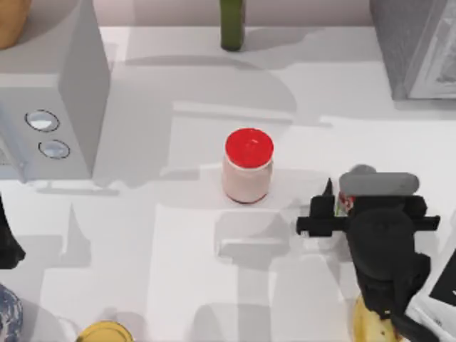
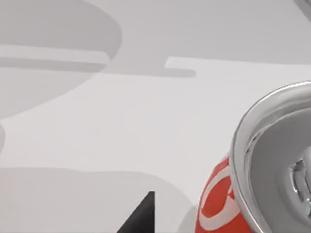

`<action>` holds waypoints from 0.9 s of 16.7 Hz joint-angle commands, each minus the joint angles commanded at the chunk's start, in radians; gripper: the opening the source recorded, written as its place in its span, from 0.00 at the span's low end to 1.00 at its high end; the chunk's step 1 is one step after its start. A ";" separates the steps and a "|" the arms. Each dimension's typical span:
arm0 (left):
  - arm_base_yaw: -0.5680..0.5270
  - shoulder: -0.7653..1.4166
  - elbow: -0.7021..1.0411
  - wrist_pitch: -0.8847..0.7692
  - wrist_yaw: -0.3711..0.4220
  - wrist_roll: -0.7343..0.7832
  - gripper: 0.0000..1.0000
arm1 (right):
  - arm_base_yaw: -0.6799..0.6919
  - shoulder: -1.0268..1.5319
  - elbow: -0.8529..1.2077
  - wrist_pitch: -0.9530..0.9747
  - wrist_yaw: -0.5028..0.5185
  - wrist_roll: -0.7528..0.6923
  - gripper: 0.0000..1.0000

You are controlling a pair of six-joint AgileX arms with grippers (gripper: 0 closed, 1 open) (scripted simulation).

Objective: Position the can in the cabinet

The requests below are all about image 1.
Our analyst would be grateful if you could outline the red and white can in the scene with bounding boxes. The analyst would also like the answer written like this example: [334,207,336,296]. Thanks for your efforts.
[334,191,357,217]

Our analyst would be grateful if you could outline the grey cabinet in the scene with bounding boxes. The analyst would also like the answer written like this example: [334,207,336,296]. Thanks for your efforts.
[369,0,456,102]

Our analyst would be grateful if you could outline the small microwave knob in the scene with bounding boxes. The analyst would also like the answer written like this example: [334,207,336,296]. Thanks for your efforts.
[38,139,71,160]

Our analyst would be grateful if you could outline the large microwave knob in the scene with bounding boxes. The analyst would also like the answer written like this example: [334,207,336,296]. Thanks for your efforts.
[24,110,61,133]

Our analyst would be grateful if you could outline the blue and white vase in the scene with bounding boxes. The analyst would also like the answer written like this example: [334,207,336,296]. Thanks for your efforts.
[0,283,24,342]

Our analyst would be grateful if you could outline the red lid pink jar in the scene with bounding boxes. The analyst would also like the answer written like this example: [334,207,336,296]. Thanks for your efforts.
[221,128,276,205]

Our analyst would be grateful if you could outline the yellow banana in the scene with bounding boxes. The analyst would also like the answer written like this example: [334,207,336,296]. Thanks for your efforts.
[352,293,402,342]

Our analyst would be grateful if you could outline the pale grey rounded box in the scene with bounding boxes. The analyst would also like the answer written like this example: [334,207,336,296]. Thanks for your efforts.
[338,164,420,197]

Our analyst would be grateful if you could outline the tan rounded bread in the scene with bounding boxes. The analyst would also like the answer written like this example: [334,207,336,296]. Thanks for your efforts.
[0,0,31,51]

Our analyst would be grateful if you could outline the pale microwave oven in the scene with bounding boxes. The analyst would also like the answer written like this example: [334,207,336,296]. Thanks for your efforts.
[0,0,110,183]

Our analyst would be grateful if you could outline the green bottle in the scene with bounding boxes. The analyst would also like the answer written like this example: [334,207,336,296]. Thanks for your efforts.
[219,0,247,52]

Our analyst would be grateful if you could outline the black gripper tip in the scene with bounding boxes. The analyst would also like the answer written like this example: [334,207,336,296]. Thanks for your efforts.
[0,193,27,271]

